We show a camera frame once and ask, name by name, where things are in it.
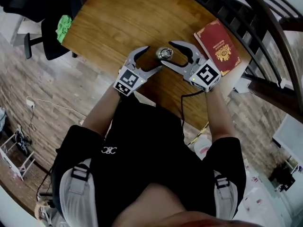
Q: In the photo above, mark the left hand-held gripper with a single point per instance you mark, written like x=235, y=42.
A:
x=129, y=80

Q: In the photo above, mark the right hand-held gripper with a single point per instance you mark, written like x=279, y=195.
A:
x=204, y=75

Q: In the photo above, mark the small green metal bottle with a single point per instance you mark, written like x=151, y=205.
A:
x=157, y=54

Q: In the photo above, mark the person's right forearm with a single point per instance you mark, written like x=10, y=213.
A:
x=219, y=115

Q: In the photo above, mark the person's left forearm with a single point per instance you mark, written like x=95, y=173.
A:
x=101, y=112

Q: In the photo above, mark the red hardcover book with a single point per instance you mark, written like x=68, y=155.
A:
x=216, y=44

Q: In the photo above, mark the white adapter box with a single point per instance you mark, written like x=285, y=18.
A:
x=242, y=84

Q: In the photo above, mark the person's black shirt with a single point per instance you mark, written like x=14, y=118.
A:
x=146, y=138

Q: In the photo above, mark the yellow black hazard tape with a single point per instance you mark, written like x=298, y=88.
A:
x=198, y=133

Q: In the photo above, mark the green cloth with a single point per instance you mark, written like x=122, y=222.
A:
x=64, y=28

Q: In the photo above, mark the black mesh office chair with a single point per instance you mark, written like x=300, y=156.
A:
x=47, y=3

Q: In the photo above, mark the white board partition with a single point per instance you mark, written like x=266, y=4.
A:
x=291, y=131

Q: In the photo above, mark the person's chin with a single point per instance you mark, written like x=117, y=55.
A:
x=165, y=204

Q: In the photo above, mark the black boxy device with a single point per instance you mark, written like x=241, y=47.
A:
x=282, y=177

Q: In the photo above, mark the white metal rack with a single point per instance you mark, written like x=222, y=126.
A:
x=21, y=164

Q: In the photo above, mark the white cabinet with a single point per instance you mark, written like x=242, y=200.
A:
x=260, y=209

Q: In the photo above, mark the dark wooden post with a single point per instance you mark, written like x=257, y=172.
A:
x=274, y=96

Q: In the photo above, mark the white wall charger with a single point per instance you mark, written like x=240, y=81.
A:
x=30, y=102

